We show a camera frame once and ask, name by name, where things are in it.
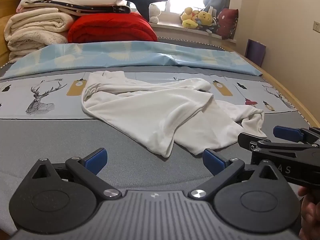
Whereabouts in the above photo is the white small shirt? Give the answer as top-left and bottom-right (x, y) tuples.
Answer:
(81, 70), (265, 158)

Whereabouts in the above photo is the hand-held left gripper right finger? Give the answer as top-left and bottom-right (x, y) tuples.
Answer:
(188, 149), (288, 201)

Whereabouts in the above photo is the yellow plush duck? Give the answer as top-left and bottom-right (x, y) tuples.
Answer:
(180, 6), (200, 29)

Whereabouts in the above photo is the light blue patterned quilt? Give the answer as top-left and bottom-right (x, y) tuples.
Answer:
(5, 41), (263, 79)

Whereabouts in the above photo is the yellow plush toy with blue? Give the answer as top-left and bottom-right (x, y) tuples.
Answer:
(197, 9), (218, 29)

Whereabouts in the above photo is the red folded quilt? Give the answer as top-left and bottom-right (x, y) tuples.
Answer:
(67, 12), (158, 44)

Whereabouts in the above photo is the person's right hand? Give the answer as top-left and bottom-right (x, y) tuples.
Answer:
(298, 186), (320, 240)

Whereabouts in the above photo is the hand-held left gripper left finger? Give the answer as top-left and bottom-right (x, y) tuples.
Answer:
(26, 148), (122, 202)

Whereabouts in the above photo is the cream folded blanket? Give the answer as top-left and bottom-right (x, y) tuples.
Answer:
(4, 7), (75, 63)

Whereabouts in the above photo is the white windowsill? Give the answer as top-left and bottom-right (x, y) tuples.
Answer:
(150, 22), (237, 42)

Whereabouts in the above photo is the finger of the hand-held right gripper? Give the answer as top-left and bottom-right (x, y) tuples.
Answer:
(237, 132), (320, 150)
(273, 126), (320, 144)

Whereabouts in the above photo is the dark red cushion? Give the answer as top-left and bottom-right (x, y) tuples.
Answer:
(216, 8), (239, 40)

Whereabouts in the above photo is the white plush bear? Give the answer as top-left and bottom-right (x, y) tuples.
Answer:
(149, 3), (161, 23)

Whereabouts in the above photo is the grey printed bed sheet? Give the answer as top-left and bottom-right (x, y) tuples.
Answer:
(0, 40), (320, 233)

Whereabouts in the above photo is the purple paper bag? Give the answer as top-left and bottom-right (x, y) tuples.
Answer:
(246, 39), (267, 67)

